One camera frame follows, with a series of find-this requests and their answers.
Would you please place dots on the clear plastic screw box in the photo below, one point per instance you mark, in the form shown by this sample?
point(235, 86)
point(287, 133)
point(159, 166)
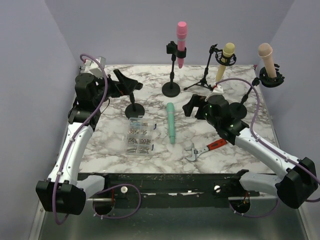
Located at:
point(138, 136)

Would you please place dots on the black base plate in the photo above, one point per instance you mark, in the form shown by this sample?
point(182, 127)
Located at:
point(140, 195)

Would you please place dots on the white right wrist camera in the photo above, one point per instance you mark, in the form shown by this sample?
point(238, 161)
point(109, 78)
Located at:
point(217, 90)

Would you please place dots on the yellow toy microphone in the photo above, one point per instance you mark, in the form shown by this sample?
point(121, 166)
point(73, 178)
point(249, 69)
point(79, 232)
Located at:
point(225, 57)

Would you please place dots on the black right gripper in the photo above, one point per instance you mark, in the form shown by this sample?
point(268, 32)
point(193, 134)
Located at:
point(196, 100)

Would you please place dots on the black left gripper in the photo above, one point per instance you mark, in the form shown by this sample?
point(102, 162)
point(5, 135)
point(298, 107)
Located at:
point(124, 86)

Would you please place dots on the aluminium mounting rail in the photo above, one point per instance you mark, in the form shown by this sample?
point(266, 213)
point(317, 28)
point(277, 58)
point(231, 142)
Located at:
point(65, 193)

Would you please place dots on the black round-base stand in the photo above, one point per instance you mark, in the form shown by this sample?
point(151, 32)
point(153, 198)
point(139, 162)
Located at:
point(171, 89)
point(134, 110)

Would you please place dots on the red-handled adjustable wrench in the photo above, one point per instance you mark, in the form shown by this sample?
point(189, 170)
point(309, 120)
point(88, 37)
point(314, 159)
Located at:
point(195, 153)

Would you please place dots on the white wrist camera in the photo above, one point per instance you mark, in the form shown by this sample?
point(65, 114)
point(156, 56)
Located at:
point(92, 67)
point(217, 90)

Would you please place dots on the mint green toy microphone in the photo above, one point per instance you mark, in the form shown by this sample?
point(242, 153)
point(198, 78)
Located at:
point(171, 122)

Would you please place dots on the beige toy microphone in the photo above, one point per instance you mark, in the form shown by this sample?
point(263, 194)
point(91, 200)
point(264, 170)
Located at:
point(265, 51)

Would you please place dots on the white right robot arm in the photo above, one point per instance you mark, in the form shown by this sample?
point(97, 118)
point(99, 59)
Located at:
point(295, 179)

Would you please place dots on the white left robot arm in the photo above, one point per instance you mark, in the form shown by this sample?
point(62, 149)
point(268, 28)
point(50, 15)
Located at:
point(82, 121)

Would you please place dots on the pink toy microphone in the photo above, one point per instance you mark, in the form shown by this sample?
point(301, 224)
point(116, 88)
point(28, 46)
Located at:
point(181, 33)

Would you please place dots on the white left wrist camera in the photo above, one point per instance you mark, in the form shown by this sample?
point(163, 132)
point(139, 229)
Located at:
point(92, 67)

